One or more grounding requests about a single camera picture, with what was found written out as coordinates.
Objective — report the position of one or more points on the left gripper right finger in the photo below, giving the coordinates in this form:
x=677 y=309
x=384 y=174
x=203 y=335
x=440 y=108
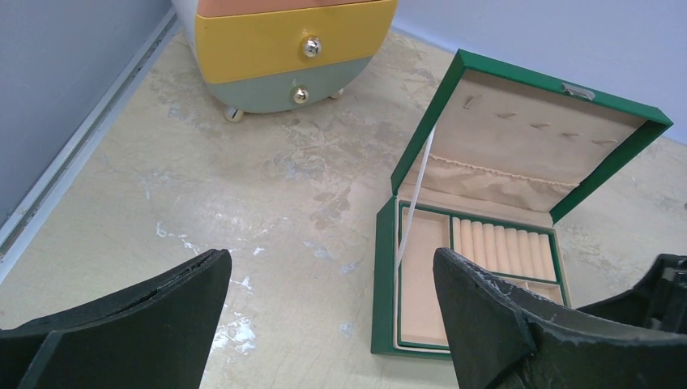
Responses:
x=503 y=336

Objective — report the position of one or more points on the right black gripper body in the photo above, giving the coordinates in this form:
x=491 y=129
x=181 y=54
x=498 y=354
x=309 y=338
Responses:
x=657 y=301

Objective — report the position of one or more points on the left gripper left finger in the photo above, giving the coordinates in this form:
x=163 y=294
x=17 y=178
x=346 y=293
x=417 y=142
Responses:
x=154 y=334

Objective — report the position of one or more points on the green removable jewelry tray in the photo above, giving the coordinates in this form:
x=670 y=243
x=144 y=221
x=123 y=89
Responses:
x=524 y=255

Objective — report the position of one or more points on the green jewelry box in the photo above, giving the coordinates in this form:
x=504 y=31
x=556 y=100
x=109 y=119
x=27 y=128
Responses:
x=505 y=143

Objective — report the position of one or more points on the round three-drawer jewelry cabinet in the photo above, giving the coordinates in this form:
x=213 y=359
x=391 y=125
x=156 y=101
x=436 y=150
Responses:
x=275 y=56

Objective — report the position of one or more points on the aluminium rail frame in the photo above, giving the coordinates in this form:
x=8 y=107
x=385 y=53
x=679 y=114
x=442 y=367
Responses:
x=67 y=70

